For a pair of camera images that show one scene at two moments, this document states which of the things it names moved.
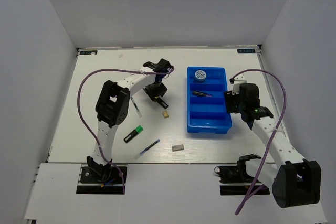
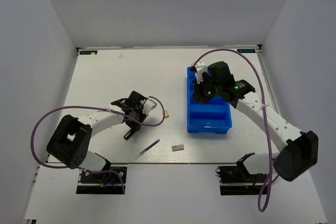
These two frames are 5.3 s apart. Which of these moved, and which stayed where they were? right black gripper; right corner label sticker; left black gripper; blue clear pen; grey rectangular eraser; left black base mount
Moved: left black gripper; right black gripper
Stayed: grey rectangular eraser; blue clear pen; right corner label sticker; left black base mount
